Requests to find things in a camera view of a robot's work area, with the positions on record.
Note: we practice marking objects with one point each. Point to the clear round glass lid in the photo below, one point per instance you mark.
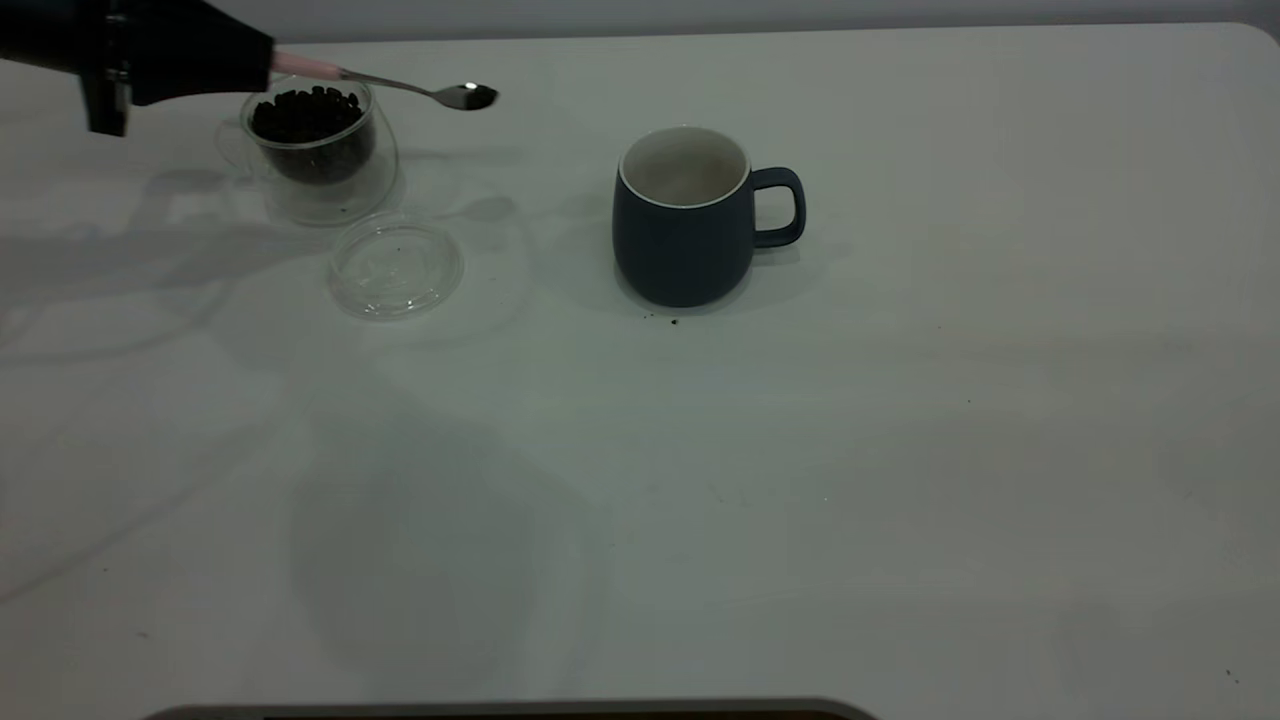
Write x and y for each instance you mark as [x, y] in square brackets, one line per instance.
[395, 275]

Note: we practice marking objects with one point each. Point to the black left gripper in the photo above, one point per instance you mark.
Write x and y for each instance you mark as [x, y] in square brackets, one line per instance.
[60, 35]

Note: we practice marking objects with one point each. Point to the clear double-wall glass cup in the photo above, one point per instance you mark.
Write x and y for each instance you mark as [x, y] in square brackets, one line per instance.
[330, 205]

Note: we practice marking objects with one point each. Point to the dark coffee beans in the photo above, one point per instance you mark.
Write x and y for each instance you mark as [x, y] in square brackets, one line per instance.
[310, 125]

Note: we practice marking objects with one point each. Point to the dark blue ceramic mug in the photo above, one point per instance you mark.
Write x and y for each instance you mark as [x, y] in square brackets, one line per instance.
[680, 255]

